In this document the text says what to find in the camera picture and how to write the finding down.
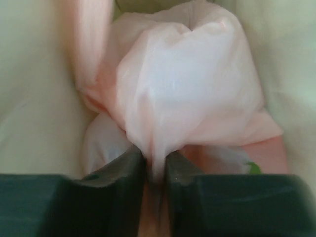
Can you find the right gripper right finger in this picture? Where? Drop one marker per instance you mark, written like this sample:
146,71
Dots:
247,205

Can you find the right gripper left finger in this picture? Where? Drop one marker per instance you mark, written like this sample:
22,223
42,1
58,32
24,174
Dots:
106,203

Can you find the beige canvas tote bag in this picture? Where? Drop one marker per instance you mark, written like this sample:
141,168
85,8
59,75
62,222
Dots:
42,118

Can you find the pink plastic grocery bag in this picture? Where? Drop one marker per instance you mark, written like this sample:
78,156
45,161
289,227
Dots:
182,79

